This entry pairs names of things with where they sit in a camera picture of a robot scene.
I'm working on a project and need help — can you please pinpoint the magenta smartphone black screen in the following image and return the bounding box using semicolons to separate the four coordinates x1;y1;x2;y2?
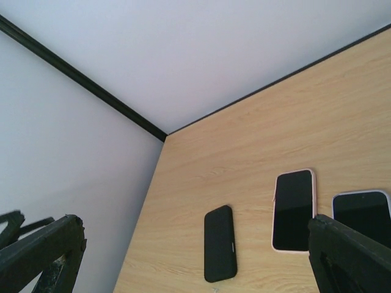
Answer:
272;170;314;251

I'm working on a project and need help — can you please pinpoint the black enclosure frame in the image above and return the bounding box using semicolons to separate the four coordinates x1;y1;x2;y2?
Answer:
1;16;390;142

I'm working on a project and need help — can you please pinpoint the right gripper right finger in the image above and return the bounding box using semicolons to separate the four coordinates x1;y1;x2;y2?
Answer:
308;214;390;292

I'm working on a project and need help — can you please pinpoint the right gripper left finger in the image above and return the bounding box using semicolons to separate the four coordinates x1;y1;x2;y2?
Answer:
1;214;86;292

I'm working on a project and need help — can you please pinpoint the pink phone case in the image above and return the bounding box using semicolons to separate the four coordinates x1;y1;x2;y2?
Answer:
271;168;317;255

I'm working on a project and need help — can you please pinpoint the black phone case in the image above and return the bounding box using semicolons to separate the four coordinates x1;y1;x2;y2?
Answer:
204;205;238;283

